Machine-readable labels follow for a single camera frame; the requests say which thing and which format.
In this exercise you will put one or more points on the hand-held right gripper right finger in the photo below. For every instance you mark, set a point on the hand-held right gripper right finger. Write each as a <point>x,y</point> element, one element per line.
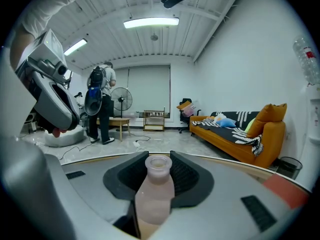
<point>220,209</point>

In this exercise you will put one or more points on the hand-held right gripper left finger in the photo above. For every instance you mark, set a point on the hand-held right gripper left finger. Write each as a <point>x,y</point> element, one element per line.
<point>62,196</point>

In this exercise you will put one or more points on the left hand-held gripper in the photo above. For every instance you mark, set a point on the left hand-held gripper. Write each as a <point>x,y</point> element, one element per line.
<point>46,47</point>

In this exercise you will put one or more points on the frosted plastic bottle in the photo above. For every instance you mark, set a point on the frosted plastic bottle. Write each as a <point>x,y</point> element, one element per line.
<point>155,199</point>

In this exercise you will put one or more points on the person's left forearm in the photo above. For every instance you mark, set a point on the person's left forearm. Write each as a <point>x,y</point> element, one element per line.
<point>21,46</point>

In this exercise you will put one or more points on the person's left hand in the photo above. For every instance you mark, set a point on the person's left hand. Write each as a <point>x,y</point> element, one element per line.
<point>58,133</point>

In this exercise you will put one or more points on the grey white round pet bed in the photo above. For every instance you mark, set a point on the grey white round pet bed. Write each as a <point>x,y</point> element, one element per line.
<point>67,137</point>

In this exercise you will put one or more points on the long ceiling light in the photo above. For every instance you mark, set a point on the long ceiling light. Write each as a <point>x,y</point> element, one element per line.
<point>151,22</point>
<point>76,46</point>

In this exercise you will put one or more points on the black floor fan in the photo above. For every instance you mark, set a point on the black floor fan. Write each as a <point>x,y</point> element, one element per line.
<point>122,100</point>

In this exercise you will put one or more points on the small wooden table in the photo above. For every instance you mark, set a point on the small wooden table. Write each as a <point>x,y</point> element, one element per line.
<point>120,121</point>

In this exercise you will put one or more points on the black white striped blanket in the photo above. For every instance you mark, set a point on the black white striped blanket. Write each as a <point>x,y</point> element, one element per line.
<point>225,134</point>

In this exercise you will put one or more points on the black waste bin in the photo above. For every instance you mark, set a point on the black waste bin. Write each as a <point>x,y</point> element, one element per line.
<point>290,167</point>

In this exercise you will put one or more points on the blue star pillow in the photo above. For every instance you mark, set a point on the blue star pillow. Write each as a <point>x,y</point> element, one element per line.
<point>226,123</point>

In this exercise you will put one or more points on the orange sofa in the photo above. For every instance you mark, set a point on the orange sofa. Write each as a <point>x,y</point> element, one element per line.
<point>272,139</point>

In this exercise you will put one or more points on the green pillow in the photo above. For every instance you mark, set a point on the green pillow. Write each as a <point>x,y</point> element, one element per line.
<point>250,125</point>

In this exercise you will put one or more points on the white power strip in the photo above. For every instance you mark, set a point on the white power strip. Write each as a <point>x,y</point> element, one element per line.
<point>137,144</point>

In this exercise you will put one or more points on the white flower pillow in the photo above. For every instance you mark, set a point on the white flower pillow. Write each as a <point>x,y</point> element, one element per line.
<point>218,117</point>

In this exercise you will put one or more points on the person's white shirt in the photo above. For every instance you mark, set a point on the person's white shirt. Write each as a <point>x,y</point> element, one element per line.
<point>52,6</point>

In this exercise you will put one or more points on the black office chair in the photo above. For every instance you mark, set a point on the black office chair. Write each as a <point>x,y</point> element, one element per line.
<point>185,120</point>

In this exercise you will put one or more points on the pink bag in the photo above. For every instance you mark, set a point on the pink bag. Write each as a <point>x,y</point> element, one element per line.
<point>192,109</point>

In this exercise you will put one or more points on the white roller blind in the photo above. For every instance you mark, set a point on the white roller blind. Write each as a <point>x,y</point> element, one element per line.
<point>150,89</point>

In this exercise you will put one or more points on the orange cushion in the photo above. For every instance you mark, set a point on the orange cushion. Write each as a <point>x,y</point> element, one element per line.
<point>267,116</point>

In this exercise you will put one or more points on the wooden shelf rack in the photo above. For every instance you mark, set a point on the wooden shelf rack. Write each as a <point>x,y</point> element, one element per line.
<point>153,120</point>

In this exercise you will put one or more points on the white water dispenser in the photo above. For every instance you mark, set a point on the white water dispenser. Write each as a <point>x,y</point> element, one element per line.
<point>312,134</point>

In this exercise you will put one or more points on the clear water bottle red label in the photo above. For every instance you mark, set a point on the clear water bottle red label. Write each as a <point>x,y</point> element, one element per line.
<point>307,59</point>

